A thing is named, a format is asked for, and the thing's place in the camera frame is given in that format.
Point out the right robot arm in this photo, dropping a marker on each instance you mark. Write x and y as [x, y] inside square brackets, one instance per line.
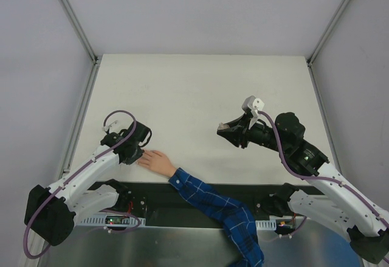
[346, 210]

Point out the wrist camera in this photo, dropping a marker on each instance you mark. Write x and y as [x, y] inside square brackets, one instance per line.
[107, 127]
[252, 106]

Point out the person's hand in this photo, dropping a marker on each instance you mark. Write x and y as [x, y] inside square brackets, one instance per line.
[157, 162]

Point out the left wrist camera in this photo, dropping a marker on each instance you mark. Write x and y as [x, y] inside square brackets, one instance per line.
[107, 127]

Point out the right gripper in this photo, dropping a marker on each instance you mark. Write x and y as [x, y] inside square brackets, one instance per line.
[242, 131]

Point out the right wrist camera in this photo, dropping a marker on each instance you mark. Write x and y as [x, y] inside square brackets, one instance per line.
[252, 106]

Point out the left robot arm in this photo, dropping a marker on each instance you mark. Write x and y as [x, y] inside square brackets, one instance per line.
[52, 212]

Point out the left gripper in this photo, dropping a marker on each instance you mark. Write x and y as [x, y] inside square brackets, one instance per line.
[134, 154]

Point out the blue plaid sleeve forearm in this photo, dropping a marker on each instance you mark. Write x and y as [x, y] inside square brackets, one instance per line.
[234, 216]

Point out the white cable duct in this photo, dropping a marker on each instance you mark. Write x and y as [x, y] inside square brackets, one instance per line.
[111, 219]

